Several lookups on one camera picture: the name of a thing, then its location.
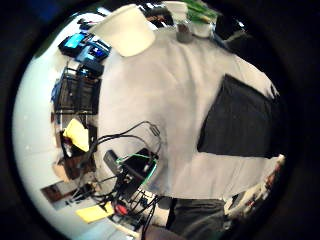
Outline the large white paper cup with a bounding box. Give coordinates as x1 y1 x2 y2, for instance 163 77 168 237
88 4 157 58

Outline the brown box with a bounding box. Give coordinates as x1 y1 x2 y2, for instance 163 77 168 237
40 180 69 203

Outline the black cloth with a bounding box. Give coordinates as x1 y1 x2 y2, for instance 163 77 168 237
196 73 282 159

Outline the device with blue screen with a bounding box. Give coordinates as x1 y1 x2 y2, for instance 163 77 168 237
58 31 112 64

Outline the the person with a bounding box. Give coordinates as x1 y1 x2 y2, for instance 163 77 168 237
143 197 231 240

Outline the red round object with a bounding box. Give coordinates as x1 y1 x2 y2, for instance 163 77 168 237
114 203 130 216

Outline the white tablecloth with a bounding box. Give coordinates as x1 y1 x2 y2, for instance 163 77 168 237
94 26 281 201

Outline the white plant pot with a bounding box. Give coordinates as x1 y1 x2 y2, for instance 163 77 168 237
191 19 213 38

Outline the black wire rack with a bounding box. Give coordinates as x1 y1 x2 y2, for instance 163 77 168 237
54 66 102 116

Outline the glass jar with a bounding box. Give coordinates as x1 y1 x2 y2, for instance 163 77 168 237
175 20 195 44

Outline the green plant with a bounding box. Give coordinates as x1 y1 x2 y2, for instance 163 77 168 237
185 0 219 25

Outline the black cable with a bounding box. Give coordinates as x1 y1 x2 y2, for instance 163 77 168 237
78 120 163 188

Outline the yellow paper sheet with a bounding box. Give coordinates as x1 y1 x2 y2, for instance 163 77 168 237
62 118 90 153
75 202 115 224

